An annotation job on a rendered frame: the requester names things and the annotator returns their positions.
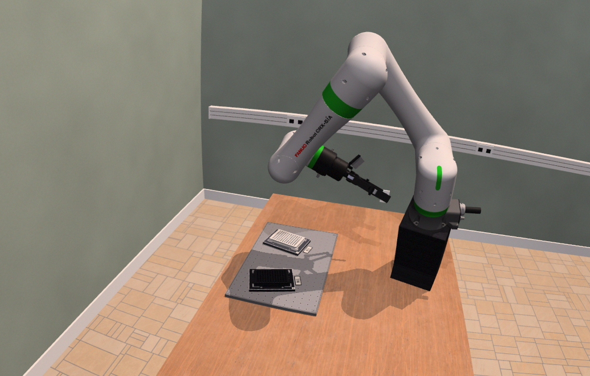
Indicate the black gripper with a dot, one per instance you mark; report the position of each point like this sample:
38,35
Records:
339,169

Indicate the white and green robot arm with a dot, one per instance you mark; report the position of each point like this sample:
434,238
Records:
369,69

